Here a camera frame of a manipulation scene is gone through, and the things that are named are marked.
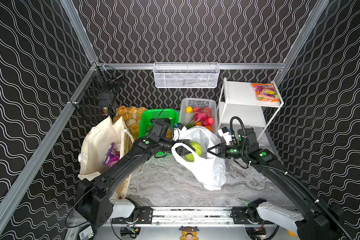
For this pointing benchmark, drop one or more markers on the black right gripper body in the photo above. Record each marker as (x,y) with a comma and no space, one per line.
(220,150)

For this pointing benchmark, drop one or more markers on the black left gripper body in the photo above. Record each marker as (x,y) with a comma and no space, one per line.
(178,149)

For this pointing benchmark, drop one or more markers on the green cabbage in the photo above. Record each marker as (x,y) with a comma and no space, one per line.
(197,149)

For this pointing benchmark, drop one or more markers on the white plastic grocery bag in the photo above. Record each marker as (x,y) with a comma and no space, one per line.
(208,169)

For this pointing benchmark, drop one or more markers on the green plastic basket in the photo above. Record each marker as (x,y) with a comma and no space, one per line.
(149,117)

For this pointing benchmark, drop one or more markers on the purple Fox's candy bag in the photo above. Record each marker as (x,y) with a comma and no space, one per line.
(113,155)

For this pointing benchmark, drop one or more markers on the cream floral tote bag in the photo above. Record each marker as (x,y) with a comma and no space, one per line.
(97,143)

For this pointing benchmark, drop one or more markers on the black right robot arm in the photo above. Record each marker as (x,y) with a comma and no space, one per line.
(313,220)

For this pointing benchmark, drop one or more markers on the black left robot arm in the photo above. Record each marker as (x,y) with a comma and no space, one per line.
(93,197)

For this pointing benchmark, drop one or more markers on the red apple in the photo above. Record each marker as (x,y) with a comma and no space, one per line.
(209,121)

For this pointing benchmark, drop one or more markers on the white plastic basket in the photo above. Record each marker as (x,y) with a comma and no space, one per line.
(187,119)

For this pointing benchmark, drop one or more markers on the pink dragon fruit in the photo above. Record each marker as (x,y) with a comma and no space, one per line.
(201,114)

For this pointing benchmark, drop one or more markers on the yellow lemon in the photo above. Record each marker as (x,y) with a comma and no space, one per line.
(189,110)

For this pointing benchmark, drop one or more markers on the white two-tier shelf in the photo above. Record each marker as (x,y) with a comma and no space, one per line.
(239,99)

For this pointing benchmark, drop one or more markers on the braided bread middle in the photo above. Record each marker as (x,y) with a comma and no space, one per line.
(132,117)

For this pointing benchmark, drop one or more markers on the orange candy bag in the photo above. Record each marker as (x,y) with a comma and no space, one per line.
(266,92)

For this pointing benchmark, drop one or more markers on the small toy figure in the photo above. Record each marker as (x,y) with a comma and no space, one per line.
(189,233)

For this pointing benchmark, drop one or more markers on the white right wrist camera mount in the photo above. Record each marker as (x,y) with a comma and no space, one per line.
(226,135)

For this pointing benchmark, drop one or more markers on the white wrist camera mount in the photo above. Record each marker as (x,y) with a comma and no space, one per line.
(179,128)
(226,135)

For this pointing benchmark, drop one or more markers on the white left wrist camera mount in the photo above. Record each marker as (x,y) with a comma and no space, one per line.
(179,128)

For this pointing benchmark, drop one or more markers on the white wire wall basket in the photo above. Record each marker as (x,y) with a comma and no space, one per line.
(186,75)

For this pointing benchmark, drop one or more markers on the black wire rack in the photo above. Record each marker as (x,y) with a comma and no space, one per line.
(99,98)

